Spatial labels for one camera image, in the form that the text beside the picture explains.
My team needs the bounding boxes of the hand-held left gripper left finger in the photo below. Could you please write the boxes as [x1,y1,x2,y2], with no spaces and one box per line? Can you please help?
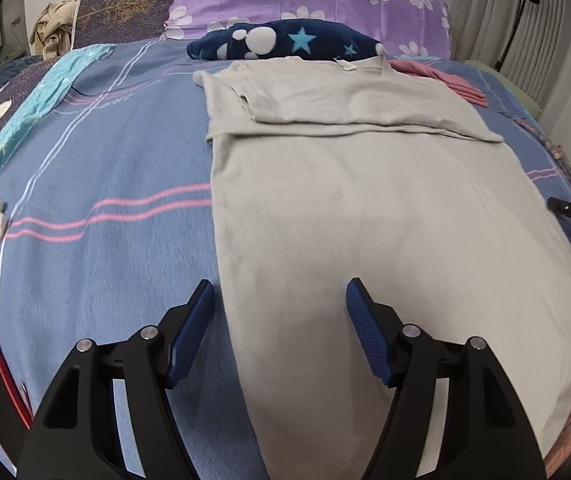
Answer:
[15,279,216,480]

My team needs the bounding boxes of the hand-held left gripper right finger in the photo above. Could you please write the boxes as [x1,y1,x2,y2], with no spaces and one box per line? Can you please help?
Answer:
[345,276,549,480]

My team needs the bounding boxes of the light grey t-shirt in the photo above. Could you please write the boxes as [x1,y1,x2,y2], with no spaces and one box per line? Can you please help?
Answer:
[192,56,571,480]

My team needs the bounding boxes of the floral patterned garment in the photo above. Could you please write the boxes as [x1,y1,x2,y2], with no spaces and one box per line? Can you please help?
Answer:
[513,115,571,189]

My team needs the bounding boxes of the light green cloth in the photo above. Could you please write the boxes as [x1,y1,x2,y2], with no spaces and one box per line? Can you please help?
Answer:
[465,59,544,114]

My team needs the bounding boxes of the blue striped bed sheet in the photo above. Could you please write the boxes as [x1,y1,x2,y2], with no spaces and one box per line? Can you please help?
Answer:
[0,40,571,480]

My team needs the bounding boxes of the folded pink cloth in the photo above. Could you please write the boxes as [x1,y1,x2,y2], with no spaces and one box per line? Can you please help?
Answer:
[388,58,489,109]

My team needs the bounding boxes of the white pleated curtain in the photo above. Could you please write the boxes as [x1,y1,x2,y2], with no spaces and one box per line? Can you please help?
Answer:
[453,0,571,111]

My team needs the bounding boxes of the teal and dark printed blanket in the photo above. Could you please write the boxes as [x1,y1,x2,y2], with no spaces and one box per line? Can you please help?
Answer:
[0,42,116,202]

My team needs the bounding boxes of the navy star print blanket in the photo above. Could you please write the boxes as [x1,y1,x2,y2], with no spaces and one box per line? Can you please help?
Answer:
[186,19,389,64]

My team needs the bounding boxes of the dark blue quilt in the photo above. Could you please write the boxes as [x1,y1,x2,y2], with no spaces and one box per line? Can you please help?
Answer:
[0,55,42,107]

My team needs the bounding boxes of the beige knit garment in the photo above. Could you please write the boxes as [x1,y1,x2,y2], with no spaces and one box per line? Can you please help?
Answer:
[29,0,84,62]

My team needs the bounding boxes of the dark tree print cushion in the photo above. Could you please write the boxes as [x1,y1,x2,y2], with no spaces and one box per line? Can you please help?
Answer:
[72,0,179,52]

